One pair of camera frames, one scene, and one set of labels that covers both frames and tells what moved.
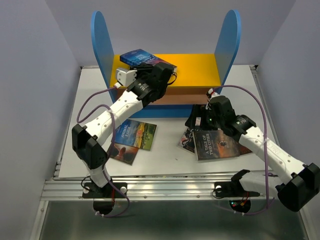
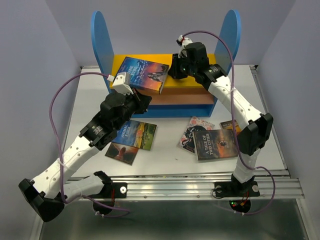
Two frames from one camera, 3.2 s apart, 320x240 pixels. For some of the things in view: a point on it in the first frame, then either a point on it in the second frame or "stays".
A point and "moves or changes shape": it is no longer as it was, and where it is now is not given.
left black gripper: [147, 68] to [144, 101]
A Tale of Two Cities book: [214, 144] stays
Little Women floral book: [187, 141] stays
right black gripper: [198, 111] to [173, 71]
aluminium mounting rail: [173, 188] stays
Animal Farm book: [135, 133] stays
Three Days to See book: [126, 154] stays
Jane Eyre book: [139, 56] moves or changes shape
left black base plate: [90, 191] stays
